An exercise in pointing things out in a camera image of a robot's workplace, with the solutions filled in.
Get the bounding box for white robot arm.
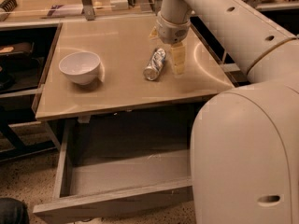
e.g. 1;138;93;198
156;0;299;224

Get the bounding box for purple white paper packet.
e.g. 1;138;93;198
47;4;83;17

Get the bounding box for open grey top drawer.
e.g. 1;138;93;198
34;105;195;224

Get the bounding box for silver blue redbull can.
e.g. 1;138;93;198
143;48;166;81

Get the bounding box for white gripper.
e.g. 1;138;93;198
149;11;191;75

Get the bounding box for dark shoe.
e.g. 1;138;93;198
0;198;30;224

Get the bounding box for black hair brush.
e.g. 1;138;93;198
0;0;18;21

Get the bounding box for white ceramic bowl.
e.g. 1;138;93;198
59;51;101;85

